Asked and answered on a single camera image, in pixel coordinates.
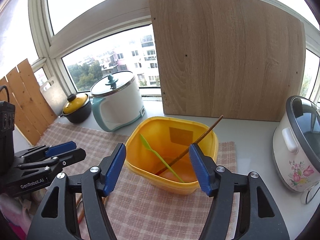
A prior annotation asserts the white cutting board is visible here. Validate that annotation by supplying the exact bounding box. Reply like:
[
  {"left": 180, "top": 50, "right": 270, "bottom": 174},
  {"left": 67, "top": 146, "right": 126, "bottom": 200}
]
[{"left": 39, "top": 76, "right": 68, "bottom": 117}]

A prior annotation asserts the yellow plastic container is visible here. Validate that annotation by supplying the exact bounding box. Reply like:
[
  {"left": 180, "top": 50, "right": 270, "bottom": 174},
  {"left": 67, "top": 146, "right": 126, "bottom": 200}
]
[{"left": 124, "top": 116, "right": 220, "bottom": 197}]

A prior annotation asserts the pink clothing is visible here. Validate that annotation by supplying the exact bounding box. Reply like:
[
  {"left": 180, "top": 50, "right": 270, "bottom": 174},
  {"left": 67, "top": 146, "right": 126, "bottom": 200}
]
[{"left": 0, "top": 195, "right": 48, "bottom": 240}]

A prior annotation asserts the white teal electric pot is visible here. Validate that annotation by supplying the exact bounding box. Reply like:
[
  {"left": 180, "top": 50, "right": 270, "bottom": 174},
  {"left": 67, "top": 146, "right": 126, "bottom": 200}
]
[{"left": 90, "top": 70, "right": 146, "bottom": 132}]

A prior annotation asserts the black cable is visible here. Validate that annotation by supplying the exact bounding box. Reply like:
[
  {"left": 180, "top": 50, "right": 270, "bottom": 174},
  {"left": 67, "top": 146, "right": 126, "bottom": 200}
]
[{"left": 0, "top": 85, "right": 11, "bottom": 103}]

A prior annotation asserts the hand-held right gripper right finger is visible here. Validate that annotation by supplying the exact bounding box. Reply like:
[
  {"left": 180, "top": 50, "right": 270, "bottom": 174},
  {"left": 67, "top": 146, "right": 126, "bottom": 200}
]
[{"left": 189, "top": 142, "right": 290, "bottom": 240}]

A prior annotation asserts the pink plaid cloth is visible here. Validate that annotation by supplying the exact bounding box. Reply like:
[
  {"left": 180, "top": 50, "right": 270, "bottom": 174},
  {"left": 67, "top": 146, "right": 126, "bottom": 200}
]
[{"left": 32, "top": 122, "right": 238, "bottom": 240}]

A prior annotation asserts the black clay pot yellow lid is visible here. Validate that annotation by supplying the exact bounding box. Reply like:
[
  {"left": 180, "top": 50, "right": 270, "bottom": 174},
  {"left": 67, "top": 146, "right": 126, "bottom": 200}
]
[{"left": 62, "top": 93, "right": 92, "bottom": 124}]

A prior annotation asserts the large light wooden board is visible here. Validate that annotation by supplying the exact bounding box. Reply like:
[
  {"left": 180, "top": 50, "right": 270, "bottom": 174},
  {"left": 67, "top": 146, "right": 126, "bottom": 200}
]
[{"left": 148, "top": 0, "right": 306, "bottom": 123}]

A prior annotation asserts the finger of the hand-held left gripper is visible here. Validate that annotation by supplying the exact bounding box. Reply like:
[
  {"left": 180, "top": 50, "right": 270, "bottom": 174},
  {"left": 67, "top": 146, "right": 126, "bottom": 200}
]
[
  {"left": 15, "top": 148, "right": 87, "bottom": 178},
  {"left": 14, "top": 141, "right": 77, "bottom": 160}
]

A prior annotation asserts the white window frame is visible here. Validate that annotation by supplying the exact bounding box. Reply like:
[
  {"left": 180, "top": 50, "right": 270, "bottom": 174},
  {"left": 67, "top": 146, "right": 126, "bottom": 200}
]
[{"left": 0, "top": 0, "right": 320, "bottom": 105}]

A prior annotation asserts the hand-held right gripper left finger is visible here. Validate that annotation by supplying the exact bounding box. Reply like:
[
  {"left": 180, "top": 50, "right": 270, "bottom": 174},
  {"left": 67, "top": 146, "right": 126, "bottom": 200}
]
[{"left": 26, "top": 142, "right": 127, "bottom": 240}]

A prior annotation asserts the wooden slat panel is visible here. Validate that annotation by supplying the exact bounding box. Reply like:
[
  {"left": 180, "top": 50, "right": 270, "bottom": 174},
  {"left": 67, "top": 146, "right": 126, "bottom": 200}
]
[{"left": 0, "top": 58, "right": 58, "bottom": 146}]

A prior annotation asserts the white floral rice cooker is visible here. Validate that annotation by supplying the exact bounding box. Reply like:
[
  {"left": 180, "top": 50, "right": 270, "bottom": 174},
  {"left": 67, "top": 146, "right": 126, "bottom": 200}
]
[{"left": 272, "top": 95, "right": 320, "bottom": 205}]

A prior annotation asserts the green plastic spoon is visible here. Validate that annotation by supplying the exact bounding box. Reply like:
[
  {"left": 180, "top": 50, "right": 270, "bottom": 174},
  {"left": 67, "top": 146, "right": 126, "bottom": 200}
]
[{"left": 139, "top": 134, "right": 185, "bottom": 183}]

